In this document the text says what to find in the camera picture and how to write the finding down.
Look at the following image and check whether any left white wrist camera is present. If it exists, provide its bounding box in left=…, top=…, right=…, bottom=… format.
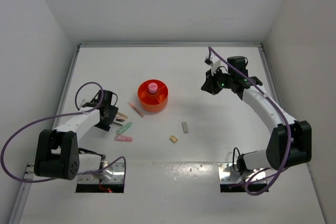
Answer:
left=79, top=99, right=90, bottom=108

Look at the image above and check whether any orange round organizer container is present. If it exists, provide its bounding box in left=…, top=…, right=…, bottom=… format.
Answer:
left=137, top=79, right=169, bottom=113

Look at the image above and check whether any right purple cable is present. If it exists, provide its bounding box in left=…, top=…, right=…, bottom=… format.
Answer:
left=208, top=46, right=292, bottom=196

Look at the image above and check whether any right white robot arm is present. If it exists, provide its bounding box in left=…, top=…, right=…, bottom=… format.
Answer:
left=201, top=56, right=312, bottom=174

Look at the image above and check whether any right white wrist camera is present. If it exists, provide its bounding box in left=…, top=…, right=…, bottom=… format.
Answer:
left=204, top=56, right=221, bottom=75

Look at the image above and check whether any metal base plate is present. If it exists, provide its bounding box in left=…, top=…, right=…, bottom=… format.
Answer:
left=77, top=162, right=125, bottom=185
left=217, top=162, right=266, bottom=185

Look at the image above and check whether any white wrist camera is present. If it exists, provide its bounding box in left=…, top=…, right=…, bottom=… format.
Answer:
left=204, top=56, right=221, bottom=75
left=79, top=99, right=90, bottom=108

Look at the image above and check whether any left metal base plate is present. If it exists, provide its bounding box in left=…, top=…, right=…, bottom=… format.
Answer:
left=77, top=162, right=125, bottom=185

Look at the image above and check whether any green highlighter pen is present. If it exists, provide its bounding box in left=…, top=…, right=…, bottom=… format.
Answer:
left=116, top=122, right=133, bottom=135

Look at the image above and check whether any yellow beige stick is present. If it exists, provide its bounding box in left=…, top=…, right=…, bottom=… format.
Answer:
left=117, top=112, right=129, bottom=119

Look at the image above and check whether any small tan sharpener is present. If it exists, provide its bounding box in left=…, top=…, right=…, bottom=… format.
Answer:
left=170, top=135, right=178, bottom=143

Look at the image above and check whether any pink glue bottle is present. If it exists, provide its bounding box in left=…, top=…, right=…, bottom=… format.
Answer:
left=148, top=82, right=159, bottom=94

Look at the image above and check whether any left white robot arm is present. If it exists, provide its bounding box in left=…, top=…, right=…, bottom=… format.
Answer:
left=34, top=90, right=118, bottom=180

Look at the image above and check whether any grey eraser block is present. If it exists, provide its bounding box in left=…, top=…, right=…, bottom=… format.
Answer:
left=182, top=122, right=188, bottom=134

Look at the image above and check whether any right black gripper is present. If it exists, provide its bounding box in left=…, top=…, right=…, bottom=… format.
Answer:
left=201, top=67, right=234, bottom=95

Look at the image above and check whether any pink thin pencil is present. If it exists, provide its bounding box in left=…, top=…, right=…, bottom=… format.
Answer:
left=128, top=102, right=144, bottom=118

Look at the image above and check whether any white black stapler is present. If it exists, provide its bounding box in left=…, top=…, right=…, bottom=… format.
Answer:
left=113, top=119, right=124, bottom=126

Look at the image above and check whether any pink highlighter pen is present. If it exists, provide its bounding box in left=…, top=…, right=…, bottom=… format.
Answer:
left=114, top=135, right=133, bottom=143

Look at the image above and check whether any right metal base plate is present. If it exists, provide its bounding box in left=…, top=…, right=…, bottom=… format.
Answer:
left=217, top=162, right=266, bottom=185

